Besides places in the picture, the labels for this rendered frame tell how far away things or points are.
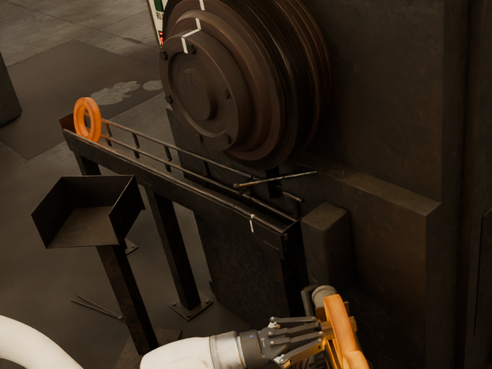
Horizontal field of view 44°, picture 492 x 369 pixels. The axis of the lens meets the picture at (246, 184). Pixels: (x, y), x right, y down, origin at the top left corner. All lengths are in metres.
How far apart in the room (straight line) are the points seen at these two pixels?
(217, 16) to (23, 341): 0.74
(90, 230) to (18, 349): 0.90
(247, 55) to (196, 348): 0.60
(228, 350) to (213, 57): 0.60
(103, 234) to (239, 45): 0.87
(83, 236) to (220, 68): 0.88
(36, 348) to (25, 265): 1.89
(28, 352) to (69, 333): 1.43
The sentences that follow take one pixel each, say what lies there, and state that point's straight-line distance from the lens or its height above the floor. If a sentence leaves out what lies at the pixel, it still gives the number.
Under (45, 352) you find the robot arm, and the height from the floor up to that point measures 0.93.
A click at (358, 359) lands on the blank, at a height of 0.80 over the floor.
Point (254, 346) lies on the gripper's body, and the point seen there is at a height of 0.76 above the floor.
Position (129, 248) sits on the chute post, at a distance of 2.83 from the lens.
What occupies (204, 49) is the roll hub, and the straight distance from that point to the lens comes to 1.29.
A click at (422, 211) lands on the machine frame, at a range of 1.34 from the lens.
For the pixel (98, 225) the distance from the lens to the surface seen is 1.98.
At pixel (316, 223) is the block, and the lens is 1.44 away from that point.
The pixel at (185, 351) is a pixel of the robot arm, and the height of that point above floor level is 0.77.
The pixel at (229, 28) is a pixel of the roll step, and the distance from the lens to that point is 1.30.
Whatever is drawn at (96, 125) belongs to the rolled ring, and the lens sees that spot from 2.40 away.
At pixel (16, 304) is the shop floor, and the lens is 2.81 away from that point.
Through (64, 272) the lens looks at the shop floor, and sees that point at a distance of 2.86.
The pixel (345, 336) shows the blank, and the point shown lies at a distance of 1.22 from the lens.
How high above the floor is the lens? 1.69
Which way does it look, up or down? 34 degrees down
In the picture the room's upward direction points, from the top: 11 degrees counter-clockwise
